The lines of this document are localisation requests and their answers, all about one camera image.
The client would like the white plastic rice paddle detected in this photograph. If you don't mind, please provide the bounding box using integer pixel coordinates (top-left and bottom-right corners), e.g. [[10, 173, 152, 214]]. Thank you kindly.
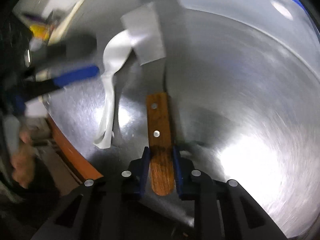
[[93, 30, 136, 149]]

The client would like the wooden handled cleaver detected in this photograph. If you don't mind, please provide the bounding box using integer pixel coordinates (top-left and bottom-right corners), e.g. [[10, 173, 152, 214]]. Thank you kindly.
[[121, 3, 175, 196]]

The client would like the person's left hand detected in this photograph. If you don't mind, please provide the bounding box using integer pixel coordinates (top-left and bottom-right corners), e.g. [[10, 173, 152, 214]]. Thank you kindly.
[[11, 128, 35, 189]]

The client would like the orange cabinet front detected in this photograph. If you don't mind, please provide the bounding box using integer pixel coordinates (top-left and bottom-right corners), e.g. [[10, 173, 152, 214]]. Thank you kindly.
[[47, 116, 103, 182]]

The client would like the cream cutting board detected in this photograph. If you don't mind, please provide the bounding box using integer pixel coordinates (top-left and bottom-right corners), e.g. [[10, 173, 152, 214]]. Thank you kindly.
[[48, 0, 85, 46]]

